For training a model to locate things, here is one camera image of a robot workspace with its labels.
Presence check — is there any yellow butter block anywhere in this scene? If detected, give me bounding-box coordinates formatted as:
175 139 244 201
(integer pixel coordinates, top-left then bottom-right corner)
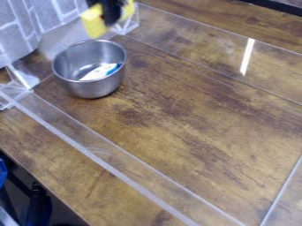
80 0 137 39

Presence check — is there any grey brick pattern cloth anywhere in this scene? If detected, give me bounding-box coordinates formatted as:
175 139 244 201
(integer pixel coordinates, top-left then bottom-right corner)
0 0 87 69

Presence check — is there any stainless steel bowl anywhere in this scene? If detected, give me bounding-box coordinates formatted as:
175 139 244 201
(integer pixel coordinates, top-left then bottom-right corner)
52 40 127 99

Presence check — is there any white blue tube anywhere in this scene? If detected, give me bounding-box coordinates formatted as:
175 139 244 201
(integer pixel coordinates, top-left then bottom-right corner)
79 63 121 81

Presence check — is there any blue object under table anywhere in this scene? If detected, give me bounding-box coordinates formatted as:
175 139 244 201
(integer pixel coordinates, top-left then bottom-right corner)
0 159 7 189

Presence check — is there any black table leg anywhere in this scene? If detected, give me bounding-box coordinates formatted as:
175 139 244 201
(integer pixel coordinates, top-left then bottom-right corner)
26 183 52 226

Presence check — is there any clear acrylic barrier frame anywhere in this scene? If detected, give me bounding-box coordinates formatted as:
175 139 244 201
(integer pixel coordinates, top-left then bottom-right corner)
0 0 302 226

